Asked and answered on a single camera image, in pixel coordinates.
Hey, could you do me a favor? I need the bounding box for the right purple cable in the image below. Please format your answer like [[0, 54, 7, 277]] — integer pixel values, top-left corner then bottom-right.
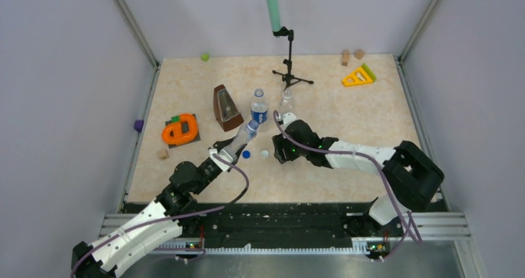
[[273, 110, 423, 261]]

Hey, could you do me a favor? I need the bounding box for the white slotted cable duct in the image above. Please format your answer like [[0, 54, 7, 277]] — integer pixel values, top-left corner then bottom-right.
[[151, 241, 370, 255]]

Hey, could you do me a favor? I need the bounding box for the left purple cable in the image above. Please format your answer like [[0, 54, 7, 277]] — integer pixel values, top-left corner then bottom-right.
[[69, 154, 249, 278]]

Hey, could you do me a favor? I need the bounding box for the orange plastic ring toy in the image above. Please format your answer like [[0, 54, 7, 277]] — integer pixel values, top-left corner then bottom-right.
[[161, 113, 199, 145]]

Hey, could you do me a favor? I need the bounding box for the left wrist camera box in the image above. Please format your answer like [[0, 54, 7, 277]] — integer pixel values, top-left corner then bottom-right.
[[208, 148, 236, 172]]

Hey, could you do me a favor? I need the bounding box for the mint green microphone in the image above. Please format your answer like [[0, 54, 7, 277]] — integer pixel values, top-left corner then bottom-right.
[[266, 0, 282, 32]]

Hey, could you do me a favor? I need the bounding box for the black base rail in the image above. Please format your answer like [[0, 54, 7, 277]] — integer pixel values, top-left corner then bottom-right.
[[123, 200, 448, 250]]

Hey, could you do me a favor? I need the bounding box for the black tripod stand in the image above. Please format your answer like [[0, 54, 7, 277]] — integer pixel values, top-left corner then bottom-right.
[[272, 26, 315, 92]]

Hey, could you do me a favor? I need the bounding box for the blue bottle cap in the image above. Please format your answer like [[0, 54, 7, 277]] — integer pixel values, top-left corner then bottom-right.
[[242, 150, 251, 159]]

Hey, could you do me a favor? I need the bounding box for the brown wooden metronome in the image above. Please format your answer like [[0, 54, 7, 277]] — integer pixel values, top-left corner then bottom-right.
[[213, 84, 244, 132]]

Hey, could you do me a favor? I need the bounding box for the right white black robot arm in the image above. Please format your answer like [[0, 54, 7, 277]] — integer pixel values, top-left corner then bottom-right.
[[272, 113, 445, 236]]

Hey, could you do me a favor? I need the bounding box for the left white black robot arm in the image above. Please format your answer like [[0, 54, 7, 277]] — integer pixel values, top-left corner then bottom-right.
[[70, 139, 247, 277]]

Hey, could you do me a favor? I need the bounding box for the clear Pepsi plastic bottle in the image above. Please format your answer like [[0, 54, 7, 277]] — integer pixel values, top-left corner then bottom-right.
[[250, 88, 269, 124]]

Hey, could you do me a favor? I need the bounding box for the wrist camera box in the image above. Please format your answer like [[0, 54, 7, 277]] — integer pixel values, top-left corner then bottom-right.
[[208, 148, 236, 172], [280, 112, 298, 129]]

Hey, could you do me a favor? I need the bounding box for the clear bottle red label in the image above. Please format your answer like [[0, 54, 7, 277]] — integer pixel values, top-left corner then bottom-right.
[[225, 119, 259, 155]]

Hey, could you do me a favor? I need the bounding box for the small wooden cube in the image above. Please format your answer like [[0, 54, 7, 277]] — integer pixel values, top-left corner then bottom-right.
[[157, 149, 169, 160]]

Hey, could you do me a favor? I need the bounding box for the clear bottle white cap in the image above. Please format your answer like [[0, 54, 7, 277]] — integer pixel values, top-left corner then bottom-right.
[[278, 88, 295, 115]]

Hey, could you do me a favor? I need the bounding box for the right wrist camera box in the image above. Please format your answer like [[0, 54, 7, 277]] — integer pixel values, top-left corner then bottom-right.
[[280, 112, 298, 129]]

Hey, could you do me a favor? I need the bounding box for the yellow plastic toy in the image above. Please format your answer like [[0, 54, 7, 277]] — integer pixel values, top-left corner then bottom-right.
[[341, 66, 374, 87]]

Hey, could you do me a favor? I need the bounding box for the purple cable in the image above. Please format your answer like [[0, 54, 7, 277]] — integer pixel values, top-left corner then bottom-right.
[[69, 154, 249, 278], [273, 110, 423, 261]]

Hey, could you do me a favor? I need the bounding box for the green cylinder stick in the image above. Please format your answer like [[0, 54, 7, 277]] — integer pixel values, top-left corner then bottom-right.
[[361, 63, 376, 82]]

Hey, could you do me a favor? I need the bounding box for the purple block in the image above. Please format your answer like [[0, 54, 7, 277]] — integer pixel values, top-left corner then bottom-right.
[[133, 119, 144, 133]]

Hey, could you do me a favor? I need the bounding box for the tall wooden block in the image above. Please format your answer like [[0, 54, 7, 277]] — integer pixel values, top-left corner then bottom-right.
[[341, 49, 350, 67]]

